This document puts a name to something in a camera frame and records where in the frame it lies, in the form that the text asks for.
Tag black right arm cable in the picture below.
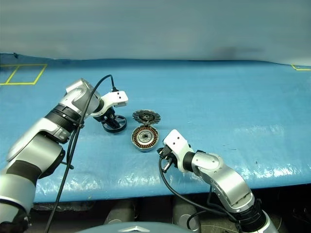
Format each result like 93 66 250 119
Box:
158 155 244 232

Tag dark rounded shape under table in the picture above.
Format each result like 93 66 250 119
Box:
171 198 203 231
104 200 137 225

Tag grey robot torso with logo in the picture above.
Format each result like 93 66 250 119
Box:
81 220 176 233

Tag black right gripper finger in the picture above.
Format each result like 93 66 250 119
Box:
162 158 172 174

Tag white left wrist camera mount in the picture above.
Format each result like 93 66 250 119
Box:
93 90 129 117

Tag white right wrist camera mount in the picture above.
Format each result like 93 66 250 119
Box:
163 129 195 173

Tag grey finned rotor disc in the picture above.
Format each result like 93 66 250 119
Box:
132 109 161 126

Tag blue plastic table cover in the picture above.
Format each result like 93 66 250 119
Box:
0 52 311 203

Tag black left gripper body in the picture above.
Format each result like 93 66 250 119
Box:
96 108 117 125

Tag silver motor stator copper windings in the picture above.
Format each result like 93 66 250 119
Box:
131 126 160 153

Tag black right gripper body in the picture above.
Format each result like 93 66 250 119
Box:
156 144 178 168

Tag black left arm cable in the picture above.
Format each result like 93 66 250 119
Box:
44 74 118 233

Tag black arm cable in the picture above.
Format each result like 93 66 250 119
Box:
158 155 244 232
44 74 118 233

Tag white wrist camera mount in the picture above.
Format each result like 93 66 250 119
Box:
163 129 195 173
93 90 129 117

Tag dark spoked wheel disc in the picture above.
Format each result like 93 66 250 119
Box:
102 115 128 134

